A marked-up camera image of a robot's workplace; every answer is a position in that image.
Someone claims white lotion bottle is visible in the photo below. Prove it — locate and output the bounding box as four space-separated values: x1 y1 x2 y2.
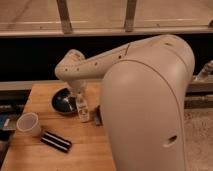
76 94 90 122

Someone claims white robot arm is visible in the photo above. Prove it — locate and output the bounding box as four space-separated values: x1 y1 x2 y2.
55 35 195 171

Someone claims black bowl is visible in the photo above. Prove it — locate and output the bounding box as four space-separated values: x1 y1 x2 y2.
51 88 77 115

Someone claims small red brown object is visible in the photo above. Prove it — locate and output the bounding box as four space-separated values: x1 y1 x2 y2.
94 106 102 126

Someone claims black white striped block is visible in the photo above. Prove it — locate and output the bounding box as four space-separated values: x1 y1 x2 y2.
41 131 72 153

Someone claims translucent white plastic cup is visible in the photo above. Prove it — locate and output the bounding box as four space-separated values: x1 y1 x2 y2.
16 112 41 137

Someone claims grey pipe fixture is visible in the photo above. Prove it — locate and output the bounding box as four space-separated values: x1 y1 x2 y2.
194 60 213 82

